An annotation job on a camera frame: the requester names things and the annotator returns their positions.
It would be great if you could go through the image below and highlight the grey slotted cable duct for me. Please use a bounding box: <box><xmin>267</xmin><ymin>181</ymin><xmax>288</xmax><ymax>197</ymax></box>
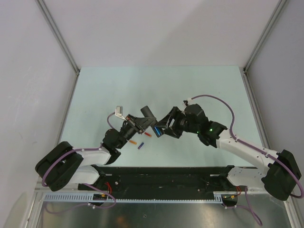
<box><xmin>44</xmin><ymin>191</ymin><xmax>238</xmax><ymax>204</ymax></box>

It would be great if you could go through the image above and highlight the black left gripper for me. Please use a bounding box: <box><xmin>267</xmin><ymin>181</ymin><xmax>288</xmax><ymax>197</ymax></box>
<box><xmin>116</xmin><ymin>114</ymin><xmax>155</xmax><ymax>149</ymax></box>

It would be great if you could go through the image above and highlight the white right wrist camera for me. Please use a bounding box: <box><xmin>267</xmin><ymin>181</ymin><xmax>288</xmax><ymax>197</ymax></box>
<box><xmin>183</xmin><ymin>98</ymin><xmax>192</xmax><ymax>106</ymax></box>

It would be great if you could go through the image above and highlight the aluminium frame post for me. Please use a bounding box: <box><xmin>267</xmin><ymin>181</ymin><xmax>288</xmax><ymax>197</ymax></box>
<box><xmin>243</xmin><ymin>0</ymin><xmax>290</xmax><ymax>73</ymax></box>
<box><xmin>35</xmin><ymin>0</ymin><xmax>80</xmax><ymax>76</ymax></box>

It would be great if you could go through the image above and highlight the left aluminium frame post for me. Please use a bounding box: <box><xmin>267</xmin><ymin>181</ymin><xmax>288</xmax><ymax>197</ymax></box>
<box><xmin>35</xmin><ymin>0</ymin><xmax>80</xmax><ymax>76</ymax></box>

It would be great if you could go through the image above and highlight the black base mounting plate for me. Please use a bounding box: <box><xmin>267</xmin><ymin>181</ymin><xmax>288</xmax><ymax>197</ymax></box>
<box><xmin>93</xmin><ymin>165</ymin><xmax>245</xmax><ymax>201</ymax></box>

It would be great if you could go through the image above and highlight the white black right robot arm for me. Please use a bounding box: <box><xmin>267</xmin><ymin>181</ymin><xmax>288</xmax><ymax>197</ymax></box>
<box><xmin>154</xmin><ymin>104</ymin><xmax>302</xmax><ymax>201</ymax></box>

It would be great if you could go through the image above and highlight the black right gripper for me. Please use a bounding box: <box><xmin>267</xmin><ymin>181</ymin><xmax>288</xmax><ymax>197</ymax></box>
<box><xmin>154</xmin><ymin>107</ymin><xmax>199</xmax><ymax>139</ymax></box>

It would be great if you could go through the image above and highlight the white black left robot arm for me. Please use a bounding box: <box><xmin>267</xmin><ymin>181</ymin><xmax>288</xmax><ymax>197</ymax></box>
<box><xmin>35</xmin><ymin>114</ymin><xmax>156</xmax><ymax>191</ymax></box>

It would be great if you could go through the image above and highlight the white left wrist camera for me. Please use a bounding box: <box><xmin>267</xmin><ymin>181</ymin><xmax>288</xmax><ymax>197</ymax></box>
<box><xmin>114</xmin><ymin>106</ymin><xmax>125</xmax><ymax>120</ymax></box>

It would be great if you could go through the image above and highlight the black remote control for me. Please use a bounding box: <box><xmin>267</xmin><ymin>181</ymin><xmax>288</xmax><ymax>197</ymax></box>
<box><xmin>141</xmin><ymin>105</ymin><xmax>163</xmax><ymax>138</ymax></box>

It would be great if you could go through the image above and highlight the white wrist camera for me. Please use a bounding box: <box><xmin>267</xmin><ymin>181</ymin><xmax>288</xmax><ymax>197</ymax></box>
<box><xmin>183</xmin><ymin>98</ymin><xmax>192</xmax><ymax>106</ymax></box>
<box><xmin>114</xmin><ymin>106</ymin><xmax>125</xmax><ymax>120</ymax></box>

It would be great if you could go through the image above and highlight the right aluminium frame post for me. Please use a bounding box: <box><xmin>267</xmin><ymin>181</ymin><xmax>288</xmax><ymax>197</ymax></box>
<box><xmin>243</xmin><ymin>0</ymin><xmax>290</xmax><ymax>73</ymax></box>

